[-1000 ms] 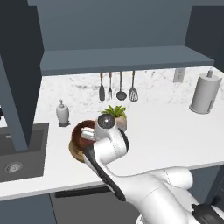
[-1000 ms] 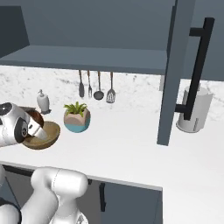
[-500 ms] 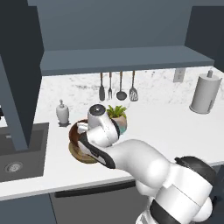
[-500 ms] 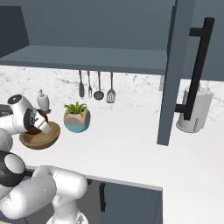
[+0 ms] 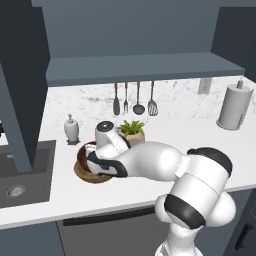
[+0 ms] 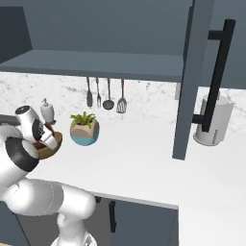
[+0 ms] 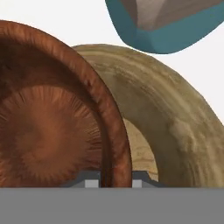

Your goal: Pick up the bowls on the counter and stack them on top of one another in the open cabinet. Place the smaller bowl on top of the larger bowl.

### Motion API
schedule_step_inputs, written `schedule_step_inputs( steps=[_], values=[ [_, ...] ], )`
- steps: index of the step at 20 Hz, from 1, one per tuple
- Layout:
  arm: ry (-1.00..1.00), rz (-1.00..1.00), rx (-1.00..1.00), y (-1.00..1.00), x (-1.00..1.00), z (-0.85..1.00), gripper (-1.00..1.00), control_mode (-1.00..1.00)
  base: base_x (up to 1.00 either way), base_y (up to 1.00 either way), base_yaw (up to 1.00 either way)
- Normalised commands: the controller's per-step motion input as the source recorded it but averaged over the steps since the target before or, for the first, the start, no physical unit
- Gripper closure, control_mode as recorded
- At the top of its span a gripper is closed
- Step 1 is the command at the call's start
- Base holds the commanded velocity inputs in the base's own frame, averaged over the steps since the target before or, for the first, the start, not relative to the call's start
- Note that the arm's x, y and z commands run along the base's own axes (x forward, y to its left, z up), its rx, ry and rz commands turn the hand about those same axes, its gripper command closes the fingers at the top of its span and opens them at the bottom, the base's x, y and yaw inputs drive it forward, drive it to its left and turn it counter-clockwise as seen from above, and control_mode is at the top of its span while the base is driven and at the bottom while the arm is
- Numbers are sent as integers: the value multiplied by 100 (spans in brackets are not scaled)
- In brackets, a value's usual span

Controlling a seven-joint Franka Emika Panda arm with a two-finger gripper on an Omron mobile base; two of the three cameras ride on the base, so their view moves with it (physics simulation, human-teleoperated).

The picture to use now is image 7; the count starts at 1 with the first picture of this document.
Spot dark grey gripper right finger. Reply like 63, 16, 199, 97
131, 170, 168, 188

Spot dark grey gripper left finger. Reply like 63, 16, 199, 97
60, 170, 102, 188

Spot tan wooden bowl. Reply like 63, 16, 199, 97
71, 43, 224, 188

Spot teal and grey container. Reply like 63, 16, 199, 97
104, 0, 224, 55

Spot reddish brown wooden bowl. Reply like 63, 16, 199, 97
0, 19, 133, 188

